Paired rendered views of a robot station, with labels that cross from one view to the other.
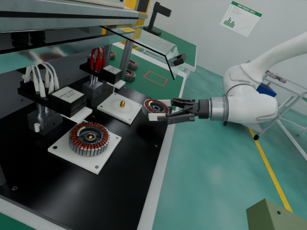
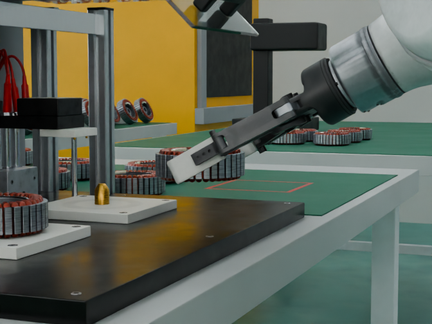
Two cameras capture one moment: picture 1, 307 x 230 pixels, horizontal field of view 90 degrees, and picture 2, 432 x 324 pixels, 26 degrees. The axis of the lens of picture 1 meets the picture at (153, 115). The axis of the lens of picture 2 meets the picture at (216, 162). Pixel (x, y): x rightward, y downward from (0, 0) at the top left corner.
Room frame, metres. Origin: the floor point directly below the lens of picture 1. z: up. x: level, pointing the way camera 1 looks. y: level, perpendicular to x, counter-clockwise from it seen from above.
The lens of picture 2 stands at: (-0.55, -0.43, 0.95)
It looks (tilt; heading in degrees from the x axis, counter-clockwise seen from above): 5 degrees down; 21
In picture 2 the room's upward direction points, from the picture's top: straight up
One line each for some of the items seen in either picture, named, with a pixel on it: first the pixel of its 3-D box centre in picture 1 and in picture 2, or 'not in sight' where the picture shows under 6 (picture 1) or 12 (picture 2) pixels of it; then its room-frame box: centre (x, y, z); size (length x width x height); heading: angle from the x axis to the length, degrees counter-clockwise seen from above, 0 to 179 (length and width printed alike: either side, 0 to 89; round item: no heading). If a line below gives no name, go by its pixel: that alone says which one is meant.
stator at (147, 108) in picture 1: (155, 109); (200, 163); (0.54, 0.00, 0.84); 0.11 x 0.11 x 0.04
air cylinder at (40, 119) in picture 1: (46, 118); not in sight; (0.30, 0.29, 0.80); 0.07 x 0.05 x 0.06; 0
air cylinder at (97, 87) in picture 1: (92, 88); (8, 187); (0.55, 0.29, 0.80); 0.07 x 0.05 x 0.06; 0
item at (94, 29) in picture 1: (89, 23); not in sight; (0.52, 0.31, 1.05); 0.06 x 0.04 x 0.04; 0
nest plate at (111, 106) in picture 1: (121, 107); (101, 207); (0.54, 0.14, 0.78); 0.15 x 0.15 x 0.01; 0
